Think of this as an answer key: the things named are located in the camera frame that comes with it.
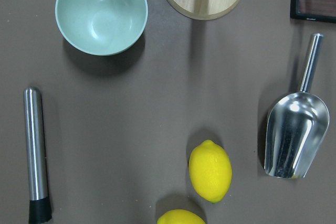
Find metal ice scoop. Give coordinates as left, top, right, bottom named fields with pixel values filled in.
left=264, top=33, right=329, bottom=179

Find mint green bowl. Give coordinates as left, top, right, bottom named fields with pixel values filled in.
left=55, top=0, right=149, bottom=56

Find upper yellow lemon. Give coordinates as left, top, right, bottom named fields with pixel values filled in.
left=188, top=140, right=233, bottom=203

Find lower yellow lemon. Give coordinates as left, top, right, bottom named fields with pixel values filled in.
left=157, top=209, right=205, bottom=224

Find yellow lemon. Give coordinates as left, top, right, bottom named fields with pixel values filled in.
left=157, top=209, right=205, bottom=224
left=188, top=140, right=233, bottom=203

